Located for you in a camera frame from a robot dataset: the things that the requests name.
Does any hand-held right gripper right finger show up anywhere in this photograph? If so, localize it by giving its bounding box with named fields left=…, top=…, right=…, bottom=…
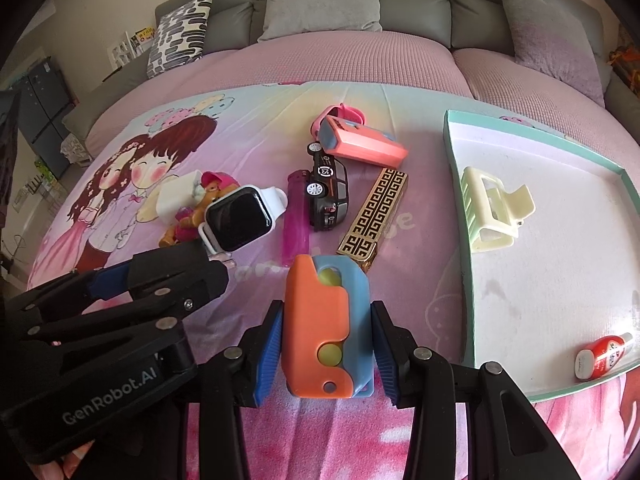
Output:
left=370, top=301, right=583, bottom=480

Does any magenta lighter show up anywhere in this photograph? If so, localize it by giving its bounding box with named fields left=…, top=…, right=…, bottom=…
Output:
left=281, top=170, right=312, bottom=267

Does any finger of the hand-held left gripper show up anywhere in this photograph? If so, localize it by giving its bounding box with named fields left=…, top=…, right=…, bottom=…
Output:
left=22, top=260, right=231, bottom=356
left=2, top=239, right=211, bottom=321

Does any white tray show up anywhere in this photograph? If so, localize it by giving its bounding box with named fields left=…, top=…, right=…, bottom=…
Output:
left=442, top=109, right=640, bottom=403

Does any orange backpack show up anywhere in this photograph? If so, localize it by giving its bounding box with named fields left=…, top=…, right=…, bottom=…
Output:
left=607, top=25, right=640, bottom=106

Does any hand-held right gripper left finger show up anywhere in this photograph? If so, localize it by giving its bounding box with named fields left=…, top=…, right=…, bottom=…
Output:
left=175, top=300, right=286, bottom=480

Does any white rack with papers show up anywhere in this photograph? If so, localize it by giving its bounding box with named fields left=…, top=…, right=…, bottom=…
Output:
left=111, top=27, right=156, bottom=68

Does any red white bottle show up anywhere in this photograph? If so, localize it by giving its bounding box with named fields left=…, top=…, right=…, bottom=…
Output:
left=574, top=332, right=636, bottom=381

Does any white smartwatch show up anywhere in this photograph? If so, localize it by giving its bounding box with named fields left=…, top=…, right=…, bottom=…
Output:
left=198, top=186, right=290, bottom=261

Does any light grey cushion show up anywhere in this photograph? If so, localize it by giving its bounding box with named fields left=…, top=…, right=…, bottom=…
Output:
left=257, top=0, right=383, bottom=43

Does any printed blanket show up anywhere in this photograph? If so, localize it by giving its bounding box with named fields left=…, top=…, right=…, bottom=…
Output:
left=25, top=80, right=640, bottom=480

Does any black toy car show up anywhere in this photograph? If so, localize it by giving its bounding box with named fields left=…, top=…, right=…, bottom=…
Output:
left=305, top=141, right=349, bottom=232

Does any person's left hand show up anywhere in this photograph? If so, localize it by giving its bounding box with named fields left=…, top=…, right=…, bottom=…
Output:
left=27, top=439, right=98, bottom=480

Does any black white patterned pillow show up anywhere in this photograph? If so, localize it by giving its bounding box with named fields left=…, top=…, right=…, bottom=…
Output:
left=146, top=0, right=214, bottom=79

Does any grey purple cushion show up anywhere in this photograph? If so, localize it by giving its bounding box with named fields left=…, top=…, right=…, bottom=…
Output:
left=492, top=0, right=606, bottom=108

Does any toy dog with pink hat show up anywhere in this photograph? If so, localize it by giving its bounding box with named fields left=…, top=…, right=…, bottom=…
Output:
left=159, top=171, right=238, bottom=248

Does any cream hair claw clip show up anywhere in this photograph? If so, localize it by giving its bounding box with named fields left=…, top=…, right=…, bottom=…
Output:
left=460, top=166, right=536, bottom=252

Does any pink sofa cover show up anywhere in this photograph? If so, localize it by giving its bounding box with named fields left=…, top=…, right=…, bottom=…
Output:
left=85, top=30, right=640, bottom=171

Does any white charger plug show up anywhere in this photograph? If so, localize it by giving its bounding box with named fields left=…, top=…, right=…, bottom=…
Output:
left=155, top=170, right=206, bottom=223

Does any dark cabinet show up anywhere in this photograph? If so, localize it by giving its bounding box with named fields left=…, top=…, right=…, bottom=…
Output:
left=10, top=57, right=76, bottom=181

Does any grey sofa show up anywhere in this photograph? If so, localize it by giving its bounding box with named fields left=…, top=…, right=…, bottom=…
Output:
left=62, top=0, right=621, bottom=161

